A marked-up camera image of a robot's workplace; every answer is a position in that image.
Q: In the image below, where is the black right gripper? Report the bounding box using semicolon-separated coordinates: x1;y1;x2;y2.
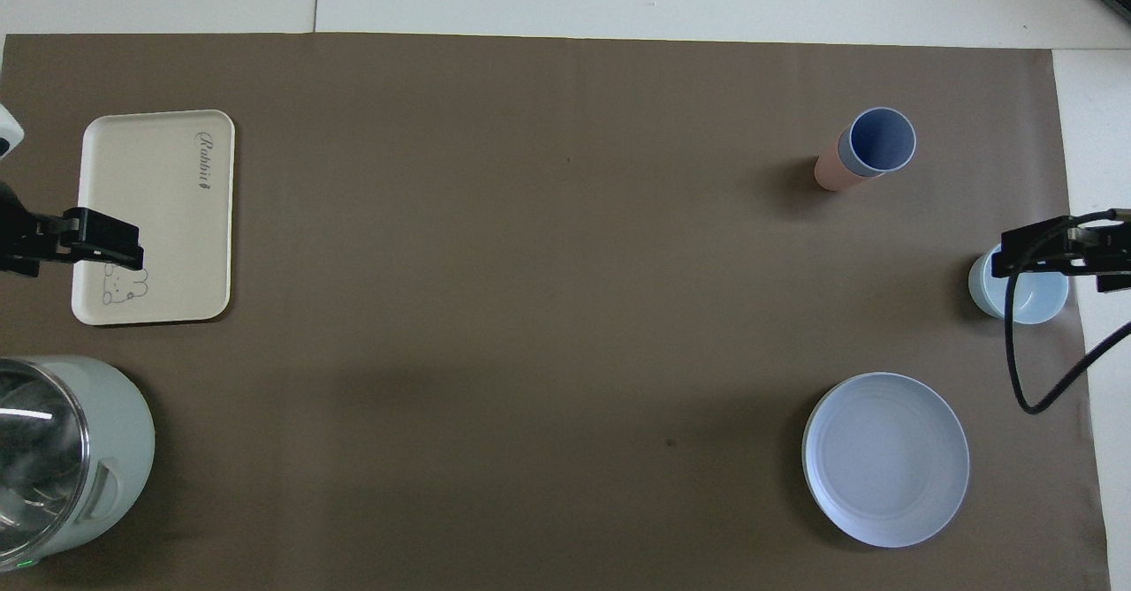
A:
991;209;1131;293

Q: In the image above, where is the pink cup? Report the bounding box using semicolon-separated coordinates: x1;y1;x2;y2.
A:
814;132;886;193

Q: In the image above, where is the light blue bowl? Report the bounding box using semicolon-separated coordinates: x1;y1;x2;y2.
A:
968;251;1070;325

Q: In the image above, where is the periwinkle blue plate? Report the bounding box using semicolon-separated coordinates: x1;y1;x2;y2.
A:
801;372;971;549

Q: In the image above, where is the pale green electric pot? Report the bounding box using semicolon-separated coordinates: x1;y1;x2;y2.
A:
0;355;157;572

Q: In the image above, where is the cream rectangular rabbit tray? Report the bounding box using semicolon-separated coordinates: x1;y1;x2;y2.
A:
71;110;236;327

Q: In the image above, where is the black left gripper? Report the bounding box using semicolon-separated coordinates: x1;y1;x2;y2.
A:
0;183;145;278

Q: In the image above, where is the glass pot lid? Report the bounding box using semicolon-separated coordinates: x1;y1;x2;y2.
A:
0;360;92;558

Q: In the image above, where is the brown paper table mat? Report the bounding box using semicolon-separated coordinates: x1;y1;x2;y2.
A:
0;33;1112;591

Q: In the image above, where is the blue ribbed cup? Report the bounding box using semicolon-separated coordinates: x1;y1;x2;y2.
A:
838;107;917;177

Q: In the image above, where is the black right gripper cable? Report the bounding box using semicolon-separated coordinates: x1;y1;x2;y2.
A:
1006;209;1131;415

